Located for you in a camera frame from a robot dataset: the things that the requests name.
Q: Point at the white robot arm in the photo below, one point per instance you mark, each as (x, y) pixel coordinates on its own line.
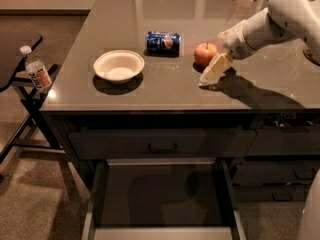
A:
(279, 21)

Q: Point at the clear water bottle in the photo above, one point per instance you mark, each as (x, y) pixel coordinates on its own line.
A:
(36, 70)

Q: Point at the closed top drawer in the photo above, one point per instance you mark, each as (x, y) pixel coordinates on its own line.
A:
(161, 143)

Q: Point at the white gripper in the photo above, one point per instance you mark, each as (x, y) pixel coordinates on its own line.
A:
(236, 40)

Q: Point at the right bottom drawer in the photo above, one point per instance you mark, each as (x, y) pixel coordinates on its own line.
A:
(270, 193)

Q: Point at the open middle drawer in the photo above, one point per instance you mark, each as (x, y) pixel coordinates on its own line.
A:
(163, 201)

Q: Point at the red apple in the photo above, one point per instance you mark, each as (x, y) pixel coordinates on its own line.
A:
(204, 53)

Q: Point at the white paper bowl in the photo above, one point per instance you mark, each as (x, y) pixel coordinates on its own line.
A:
(119, 66)

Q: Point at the right top drawer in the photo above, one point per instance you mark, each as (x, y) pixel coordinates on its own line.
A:
(286, 141)

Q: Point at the glass jar with snacks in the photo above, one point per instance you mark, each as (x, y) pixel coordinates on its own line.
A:
(308, 54)

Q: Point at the blue Pepsi can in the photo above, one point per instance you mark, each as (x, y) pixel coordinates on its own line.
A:
(163, 43)

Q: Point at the right middle drawer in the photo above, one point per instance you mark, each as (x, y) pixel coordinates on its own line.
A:
(276, 172)

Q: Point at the dark chair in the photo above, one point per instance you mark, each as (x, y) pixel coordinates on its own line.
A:
(33, 132)

